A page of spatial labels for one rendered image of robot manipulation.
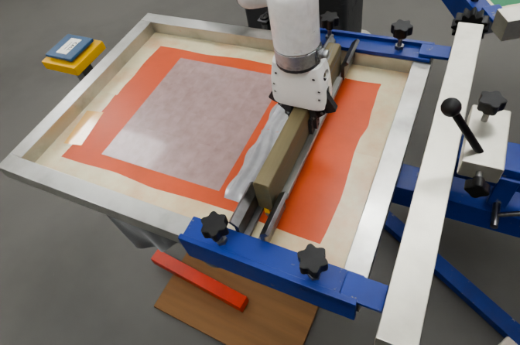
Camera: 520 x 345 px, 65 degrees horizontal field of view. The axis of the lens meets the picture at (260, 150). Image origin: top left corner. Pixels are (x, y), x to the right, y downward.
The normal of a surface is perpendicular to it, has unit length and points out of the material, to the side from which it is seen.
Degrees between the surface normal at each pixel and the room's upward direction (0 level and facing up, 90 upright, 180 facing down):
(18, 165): 0
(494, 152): 0
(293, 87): 91
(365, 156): 0
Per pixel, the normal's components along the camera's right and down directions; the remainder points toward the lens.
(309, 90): -0.31, 0.77
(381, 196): -0.15, -0.63
